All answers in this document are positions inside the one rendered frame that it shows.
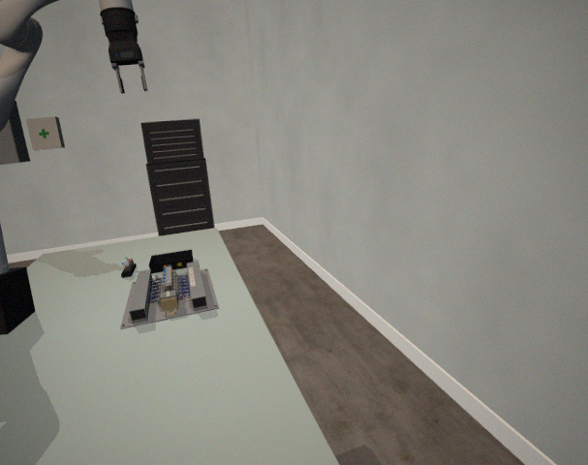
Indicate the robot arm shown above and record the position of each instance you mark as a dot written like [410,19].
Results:
[25,37]

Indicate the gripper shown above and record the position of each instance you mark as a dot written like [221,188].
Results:
[120,23]

